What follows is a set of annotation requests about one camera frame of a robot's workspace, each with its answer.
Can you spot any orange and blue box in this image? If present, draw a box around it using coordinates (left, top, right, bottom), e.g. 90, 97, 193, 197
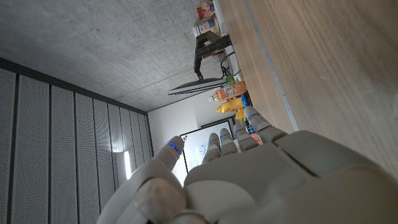
244, 123, 264, 146

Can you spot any yellow squeeze bottle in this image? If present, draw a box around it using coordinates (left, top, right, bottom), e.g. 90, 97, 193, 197
216, 96, 245, 114

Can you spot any red and yellow toy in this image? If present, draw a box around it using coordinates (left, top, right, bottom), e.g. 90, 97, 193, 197
196, 1, 216, 21

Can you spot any orange label drink bottle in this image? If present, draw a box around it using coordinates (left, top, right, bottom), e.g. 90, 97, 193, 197
208, 81, 248, 103

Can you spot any thin computer monitor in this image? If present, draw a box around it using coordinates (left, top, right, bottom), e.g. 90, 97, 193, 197
168, 77, 227, 96

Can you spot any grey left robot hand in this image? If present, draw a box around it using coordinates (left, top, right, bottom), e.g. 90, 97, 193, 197
96, 105, 398, 224

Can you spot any whiteboard with black frame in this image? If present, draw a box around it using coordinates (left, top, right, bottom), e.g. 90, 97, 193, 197
180, 117, 236, 173

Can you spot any small yellow toy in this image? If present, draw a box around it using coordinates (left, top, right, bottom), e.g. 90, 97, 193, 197
234, 108, 248, 122

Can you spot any printed cardboard box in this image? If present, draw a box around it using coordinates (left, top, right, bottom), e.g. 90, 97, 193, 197
192, 17, 220, 39

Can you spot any black cable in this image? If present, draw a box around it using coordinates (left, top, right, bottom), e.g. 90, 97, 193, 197
220, 50, 243, 78

